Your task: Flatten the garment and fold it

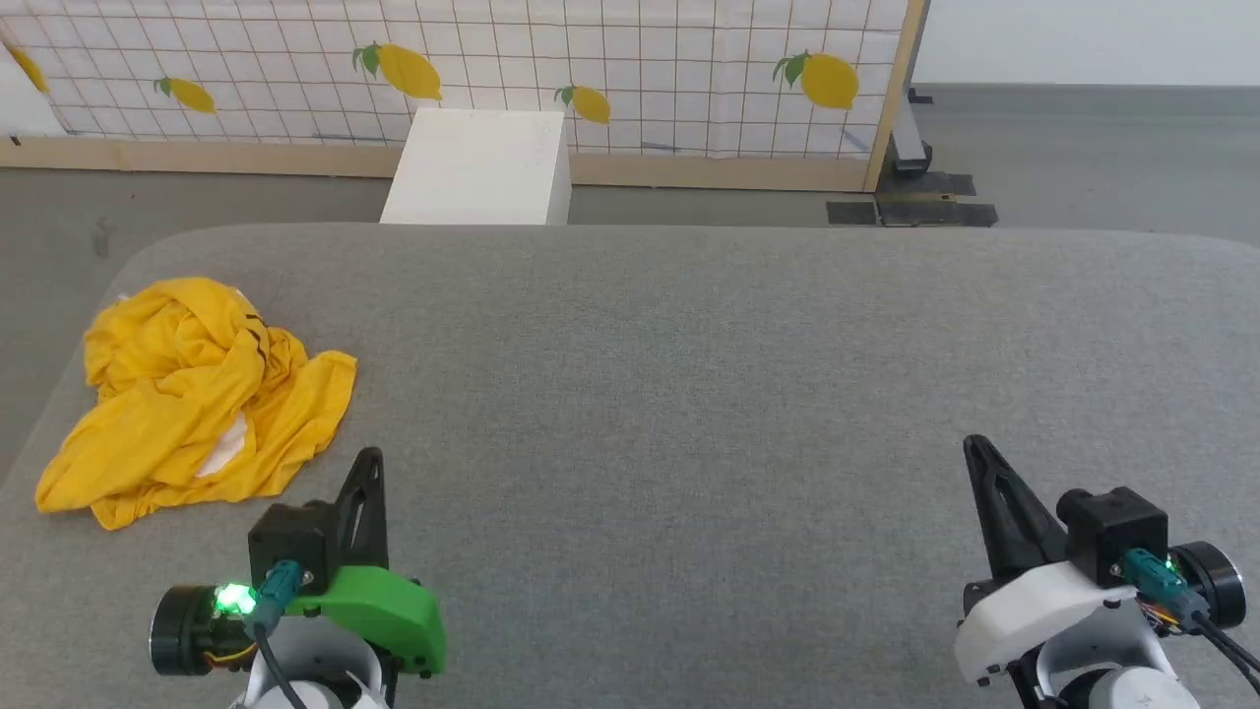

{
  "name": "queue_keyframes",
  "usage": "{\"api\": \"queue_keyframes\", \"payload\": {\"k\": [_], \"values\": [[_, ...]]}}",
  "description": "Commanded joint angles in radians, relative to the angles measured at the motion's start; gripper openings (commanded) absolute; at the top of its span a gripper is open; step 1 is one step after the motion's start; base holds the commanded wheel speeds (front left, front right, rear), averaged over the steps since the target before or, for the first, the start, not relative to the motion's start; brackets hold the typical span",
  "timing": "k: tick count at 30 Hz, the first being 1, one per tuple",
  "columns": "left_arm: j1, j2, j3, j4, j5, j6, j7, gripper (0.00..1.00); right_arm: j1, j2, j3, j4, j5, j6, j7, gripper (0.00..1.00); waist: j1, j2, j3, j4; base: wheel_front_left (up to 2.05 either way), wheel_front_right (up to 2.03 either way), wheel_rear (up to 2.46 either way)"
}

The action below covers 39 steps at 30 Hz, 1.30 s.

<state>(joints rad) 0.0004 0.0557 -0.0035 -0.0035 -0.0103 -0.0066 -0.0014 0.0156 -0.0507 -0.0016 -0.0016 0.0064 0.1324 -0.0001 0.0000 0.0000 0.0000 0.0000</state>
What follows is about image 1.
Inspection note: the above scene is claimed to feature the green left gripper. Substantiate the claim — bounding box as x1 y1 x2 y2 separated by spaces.
283 447 447 680

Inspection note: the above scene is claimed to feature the yellow shirt with white patches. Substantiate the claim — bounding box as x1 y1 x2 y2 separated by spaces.
34 278 358 533

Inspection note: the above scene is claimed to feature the grey fabric sofa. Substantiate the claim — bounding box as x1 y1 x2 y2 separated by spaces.
0 222 1260 709

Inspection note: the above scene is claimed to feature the white rectangular box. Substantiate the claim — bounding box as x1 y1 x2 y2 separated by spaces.
379 106 573 226

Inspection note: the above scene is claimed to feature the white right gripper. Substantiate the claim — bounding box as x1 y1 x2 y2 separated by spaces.
952 433 1145 687

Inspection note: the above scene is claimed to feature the lemon print partition screen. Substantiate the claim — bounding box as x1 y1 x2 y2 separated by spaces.
0 0 932 194

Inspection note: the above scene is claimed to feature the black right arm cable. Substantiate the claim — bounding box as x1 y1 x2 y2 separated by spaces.
1124 548 1260 692

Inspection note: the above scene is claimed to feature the black partition support foot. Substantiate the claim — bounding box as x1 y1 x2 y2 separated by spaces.
825 87 1001 229

